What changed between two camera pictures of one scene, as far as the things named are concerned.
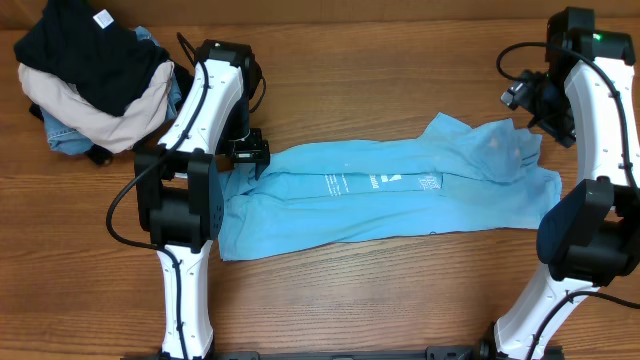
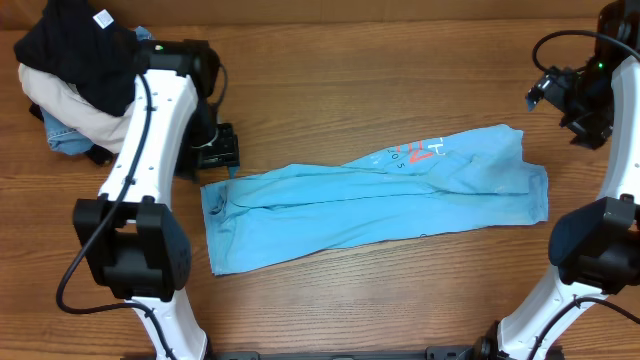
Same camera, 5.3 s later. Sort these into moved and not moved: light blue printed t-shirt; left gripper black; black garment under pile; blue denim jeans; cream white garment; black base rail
Moved: left gripper black; light blue printed t-shirt
Not moved: black base rail; cream white garment; blue denim jeans; black garment under pile
